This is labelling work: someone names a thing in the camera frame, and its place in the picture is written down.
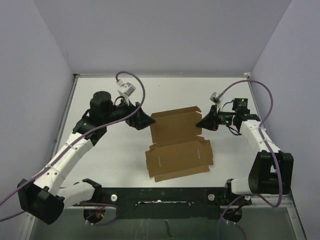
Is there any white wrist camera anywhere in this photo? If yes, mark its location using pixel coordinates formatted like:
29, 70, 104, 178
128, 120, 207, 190
117, 79, 136, 97
209, 92, 223, 105

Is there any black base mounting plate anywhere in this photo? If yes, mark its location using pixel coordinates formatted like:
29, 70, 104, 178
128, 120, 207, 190
80, 187, 251, 220

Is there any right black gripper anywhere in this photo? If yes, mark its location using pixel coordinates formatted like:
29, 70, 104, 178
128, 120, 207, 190
196, 104, 237, 132

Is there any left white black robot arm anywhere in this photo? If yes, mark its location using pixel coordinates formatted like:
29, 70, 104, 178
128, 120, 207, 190
18, 91, 156, 225

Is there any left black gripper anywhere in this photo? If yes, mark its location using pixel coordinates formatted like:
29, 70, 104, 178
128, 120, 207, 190
102, 94, 155, 129

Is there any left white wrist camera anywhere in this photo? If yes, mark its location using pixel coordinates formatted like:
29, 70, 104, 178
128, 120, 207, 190
117, 79, 136, 97

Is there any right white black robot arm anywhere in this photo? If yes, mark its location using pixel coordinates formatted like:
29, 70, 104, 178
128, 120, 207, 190
196, 98, 294, 205

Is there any brown cardboard box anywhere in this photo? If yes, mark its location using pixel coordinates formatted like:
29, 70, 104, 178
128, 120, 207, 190
145, 106, 214, 182

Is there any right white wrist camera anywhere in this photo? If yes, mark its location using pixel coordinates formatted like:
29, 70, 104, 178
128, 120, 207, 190
209, 92, 223, 105

